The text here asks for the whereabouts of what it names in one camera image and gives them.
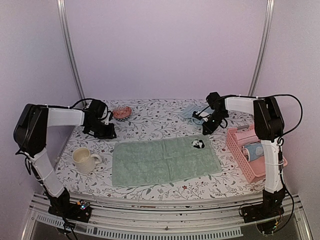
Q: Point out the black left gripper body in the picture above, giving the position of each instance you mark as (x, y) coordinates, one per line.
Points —
(101, 132)

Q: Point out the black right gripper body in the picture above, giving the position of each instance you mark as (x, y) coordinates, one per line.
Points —
(218, 116)

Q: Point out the green panda towel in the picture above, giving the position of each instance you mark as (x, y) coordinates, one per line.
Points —
(155, 162)

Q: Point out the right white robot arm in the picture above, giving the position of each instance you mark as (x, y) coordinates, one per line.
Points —
(268, 126)

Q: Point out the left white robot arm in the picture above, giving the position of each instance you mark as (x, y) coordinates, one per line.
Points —
(30, 134)

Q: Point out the cream ceramic mug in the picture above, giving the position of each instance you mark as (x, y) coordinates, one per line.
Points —
(85, 161)

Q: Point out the pink rolled towel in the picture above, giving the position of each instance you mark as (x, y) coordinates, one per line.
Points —
(245, 137)

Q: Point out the blue rolled towel in basket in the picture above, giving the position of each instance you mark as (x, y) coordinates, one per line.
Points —
(253, 151)

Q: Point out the pink plastic basket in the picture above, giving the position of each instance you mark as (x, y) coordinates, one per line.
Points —
(255, 170)

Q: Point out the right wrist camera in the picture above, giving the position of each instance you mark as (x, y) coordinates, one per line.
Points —
(201, 115)

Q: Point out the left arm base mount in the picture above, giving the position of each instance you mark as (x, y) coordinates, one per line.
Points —
(62, 207)

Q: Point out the right aluminium corner post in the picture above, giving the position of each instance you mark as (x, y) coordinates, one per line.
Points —
(270, 4)

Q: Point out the aluminium corner post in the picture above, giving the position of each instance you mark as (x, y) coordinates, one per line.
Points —
(61, 7)
(270, 4)

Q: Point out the aluminium front rail frame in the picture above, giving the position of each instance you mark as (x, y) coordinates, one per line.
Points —
(201, 219)

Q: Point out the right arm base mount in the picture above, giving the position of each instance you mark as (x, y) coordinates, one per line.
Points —
(256, 212)

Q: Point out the left aluminium corner post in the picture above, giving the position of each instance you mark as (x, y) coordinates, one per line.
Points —
(61, 7)

